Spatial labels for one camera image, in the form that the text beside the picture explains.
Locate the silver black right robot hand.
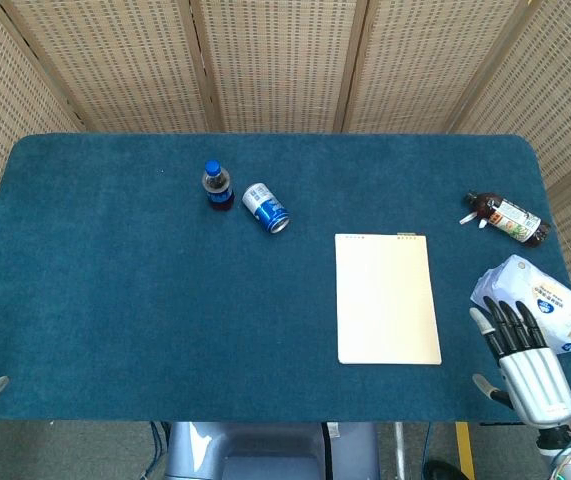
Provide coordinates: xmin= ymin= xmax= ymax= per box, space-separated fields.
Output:
xmin=469 ymin=295 xmax=571 ymax=427

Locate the blue floor cable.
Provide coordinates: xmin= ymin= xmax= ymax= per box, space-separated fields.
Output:
xmin=140 ymin=421 xmax=172 ymax=480

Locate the black round floor object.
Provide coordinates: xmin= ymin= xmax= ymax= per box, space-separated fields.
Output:
xmin=423 ymin=459 xmax=462 ymax=480

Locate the bamboo folding screen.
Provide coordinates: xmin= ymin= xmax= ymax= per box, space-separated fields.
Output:
xmin=0 ymin=0 xmax=571 ymax=457

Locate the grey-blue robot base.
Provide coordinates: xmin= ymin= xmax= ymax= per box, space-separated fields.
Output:
xmin=163 ymin=421 xmax=381 ymax=480

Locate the yellow floor tape strip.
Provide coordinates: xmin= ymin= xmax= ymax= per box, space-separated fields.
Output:
xmin=454 ymin=421 xmax=477 ymax=480

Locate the blue table mat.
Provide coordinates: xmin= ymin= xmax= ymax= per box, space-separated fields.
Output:
xmin=0 ymin=132 xmax=571 ymax=424

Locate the blue-capped cola bottle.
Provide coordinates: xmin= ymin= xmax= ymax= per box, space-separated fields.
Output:
xmin=201 ymin=159 xmax=236 ymax=213

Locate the white table leg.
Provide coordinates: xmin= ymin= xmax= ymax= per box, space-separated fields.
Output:
xmin=393 ymin=422 xmax=407 ymax=480

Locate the pale blue tissue pack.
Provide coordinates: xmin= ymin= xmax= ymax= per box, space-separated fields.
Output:
xmin=469 ymin=253 xmax=571 ymax=357

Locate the brown bottle with label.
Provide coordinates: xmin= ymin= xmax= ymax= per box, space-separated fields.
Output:
xmin=462 ymin=190 xmax=552 ymax=249

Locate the cream paper notepad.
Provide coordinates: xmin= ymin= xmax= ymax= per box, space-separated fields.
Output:
xmin=334 ymin=232 xmax=443 ymax=367

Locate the blue white drink can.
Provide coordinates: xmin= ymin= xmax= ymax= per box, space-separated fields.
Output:
xmin=241 ymin=182 xmax=291 ymax=235

